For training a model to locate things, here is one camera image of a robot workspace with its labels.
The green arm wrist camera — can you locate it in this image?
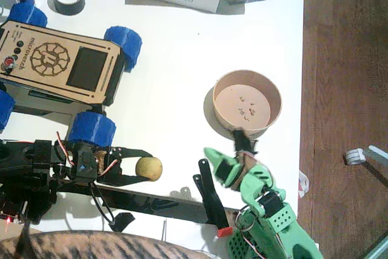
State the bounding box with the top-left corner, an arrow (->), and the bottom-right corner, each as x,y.
232,128 -> 259,154

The black flat bar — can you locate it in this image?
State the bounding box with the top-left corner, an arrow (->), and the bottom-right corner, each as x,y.
57,181 -> 240,225

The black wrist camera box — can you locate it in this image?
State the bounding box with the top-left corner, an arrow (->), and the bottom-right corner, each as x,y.
74,146 -> 98,181

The grey metal leg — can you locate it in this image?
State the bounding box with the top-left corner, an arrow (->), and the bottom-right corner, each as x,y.
365,145 -> 388,166

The small black plastic piece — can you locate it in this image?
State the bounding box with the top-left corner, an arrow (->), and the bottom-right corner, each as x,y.
108,212 -> 136,232

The thin black camera cable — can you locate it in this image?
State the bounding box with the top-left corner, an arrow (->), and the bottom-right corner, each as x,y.
89,181 -> 116,226

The black clamp with red tip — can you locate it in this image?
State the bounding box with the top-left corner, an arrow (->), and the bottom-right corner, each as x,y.
193,158 -> 234,238

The black strap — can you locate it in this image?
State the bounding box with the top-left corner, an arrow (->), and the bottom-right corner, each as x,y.
15,219 -> 31,255

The round brown paper bowl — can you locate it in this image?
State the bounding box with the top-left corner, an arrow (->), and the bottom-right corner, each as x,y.
212,70 -> 283,136

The white printed wrapper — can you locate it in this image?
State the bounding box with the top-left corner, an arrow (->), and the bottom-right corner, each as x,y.
298,170 -> 310,201

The blue rover wheel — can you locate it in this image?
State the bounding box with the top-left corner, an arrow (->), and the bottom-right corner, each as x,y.
6,0 -> 49,28
0,89 -> 16,134
69,112 -> 118,147
104,25 -> 143,73

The grey metal profile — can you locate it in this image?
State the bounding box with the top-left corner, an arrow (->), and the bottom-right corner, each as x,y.
362,231 -> 388,259

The tiger striped cloth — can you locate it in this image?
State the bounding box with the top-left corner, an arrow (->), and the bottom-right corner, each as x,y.
0,230 -> 219,259

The small yellow ball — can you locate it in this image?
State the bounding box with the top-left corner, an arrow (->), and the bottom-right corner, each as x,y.
135,156 -> 163,183

